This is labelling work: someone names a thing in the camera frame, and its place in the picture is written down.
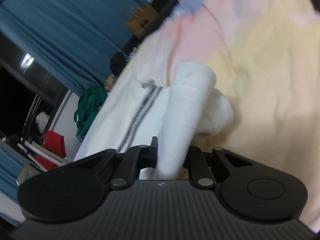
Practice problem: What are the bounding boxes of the brown cardboard box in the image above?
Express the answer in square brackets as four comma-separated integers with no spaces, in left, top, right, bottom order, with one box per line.
[126,5,158,38]

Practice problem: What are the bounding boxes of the green garment pile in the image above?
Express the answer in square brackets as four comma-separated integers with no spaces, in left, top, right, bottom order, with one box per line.
[74,86,107,142]

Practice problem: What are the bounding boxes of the white zip-up jacket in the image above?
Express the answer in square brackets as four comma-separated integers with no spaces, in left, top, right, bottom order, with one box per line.
[75,62,233,180]

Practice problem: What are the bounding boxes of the blue curtain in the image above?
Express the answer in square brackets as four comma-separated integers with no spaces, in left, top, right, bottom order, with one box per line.
[1,0,148,94]

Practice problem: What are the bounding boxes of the red garment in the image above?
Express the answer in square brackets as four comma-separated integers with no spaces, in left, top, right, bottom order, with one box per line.
[33,131,67,171]

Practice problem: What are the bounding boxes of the pastel tie-dye bed sheet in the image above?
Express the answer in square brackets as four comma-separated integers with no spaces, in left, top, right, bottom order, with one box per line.
[112,0,320,230]

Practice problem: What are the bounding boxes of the white clothes rack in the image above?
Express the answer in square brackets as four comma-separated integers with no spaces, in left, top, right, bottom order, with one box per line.
[17,141,71,172]

